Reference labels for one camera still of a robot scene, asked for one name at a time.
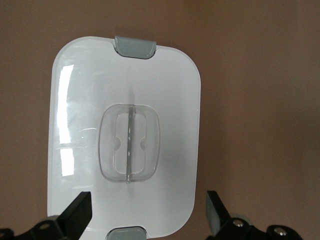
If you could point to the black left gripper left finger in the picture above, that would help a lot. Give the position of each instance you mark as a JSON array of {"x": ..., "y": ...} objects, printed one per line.
[{"x": 72, "y": 217}]

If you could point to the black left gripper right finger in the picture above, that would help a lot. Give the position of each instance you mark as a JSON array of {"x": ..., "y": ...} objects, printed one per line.
[{"x": 225, "y": 225}]

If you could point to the grey lid latch clip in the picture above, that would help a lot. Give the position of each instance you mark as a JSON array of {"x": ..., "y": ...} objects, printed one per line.
[
  {"x": 127, "y": 233},
  {"x": 135, "y": 47}
]

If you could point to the white plastic box lid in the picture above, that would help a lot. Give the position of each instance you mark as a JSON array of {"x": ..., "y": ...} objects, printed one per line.
[{"x": 175, "y": 112}]

